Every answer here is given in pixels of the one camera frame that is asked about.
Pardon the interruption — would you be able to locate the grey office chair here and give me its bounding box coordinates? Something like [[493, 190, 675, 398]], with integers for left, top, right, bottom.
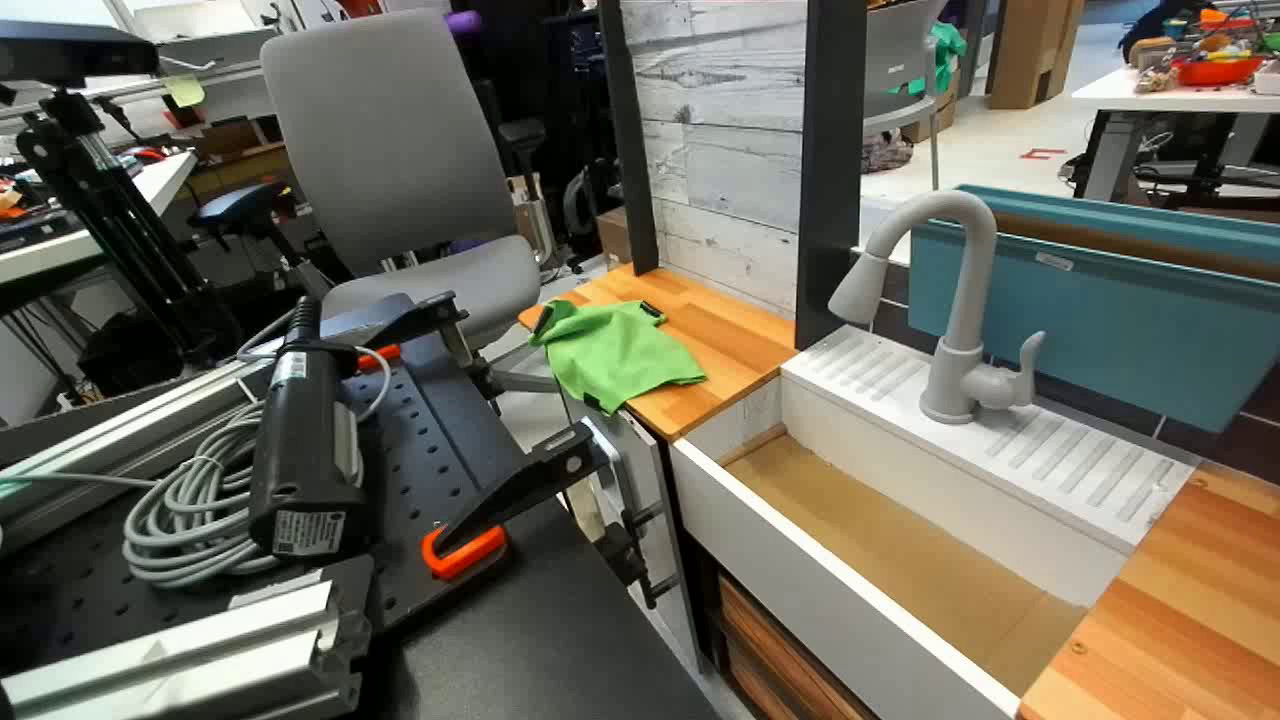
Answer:
[[261, 11, 542, 346]]

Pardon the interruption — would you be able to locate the black clamp orange tip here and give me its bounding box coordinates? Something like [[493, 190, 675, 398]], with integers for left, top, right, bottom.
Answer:
[[420, 423, 596, 582]]

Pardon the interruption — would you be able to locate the white background table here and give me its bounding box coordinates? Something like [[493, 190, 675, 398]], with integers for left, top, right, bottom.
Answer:
[[1076, 67, 1280, 199]]

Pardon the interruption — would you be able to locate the black camera on mount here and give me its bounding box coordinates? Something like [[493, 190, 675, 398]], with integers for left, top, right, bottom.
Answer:
[[247, 298, 370, 560]]

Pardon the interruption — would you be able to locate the red bowl with toys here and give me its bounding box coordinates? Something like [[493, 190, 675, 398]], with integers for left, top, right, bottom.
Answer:
[[1175, 7, 1259, 87]]

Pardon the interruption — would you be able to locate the grey faucet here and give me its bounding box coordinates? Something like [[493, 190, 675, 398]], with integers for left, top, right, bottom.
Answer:
[[829, 190, 1050, 423]]

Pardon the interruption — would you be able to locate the white sink basin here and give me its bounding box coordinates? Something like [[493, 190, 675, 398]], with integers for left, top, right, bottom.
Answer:
[[673, 327, 1198, 720]]

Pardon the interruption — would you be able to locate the green towel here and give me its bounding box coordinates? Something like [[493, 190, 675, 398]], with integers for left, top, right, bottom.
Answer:
[[531, 298, 704, 410]]

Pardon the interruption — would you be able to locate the black vertical post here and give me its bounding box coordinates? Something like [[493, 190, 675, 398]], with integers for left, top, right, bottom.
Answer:
[[797, 0, 868, 346]]

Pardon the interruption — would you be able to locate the black tripod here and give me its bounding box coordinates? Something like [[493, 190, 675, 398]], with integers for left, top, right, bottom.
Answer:
[[17, 87, 242, 364]]

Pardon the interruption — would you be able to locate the teal panel behind sink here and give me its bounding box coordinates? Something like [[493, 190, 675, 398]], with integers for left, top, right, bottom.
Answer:
[[970, 182, 1280, 430]]

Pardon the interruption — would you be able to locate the aluminium extrusion rail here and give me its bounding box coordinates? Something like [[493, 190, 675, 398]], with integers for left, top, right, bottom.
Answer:
[[0, 571, 370, 720]]

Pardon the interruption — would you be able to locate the coiled grey cable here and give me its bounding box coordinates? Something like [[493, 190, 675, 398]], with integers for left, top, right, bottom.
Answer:
[[120, 398, 278, 593]]

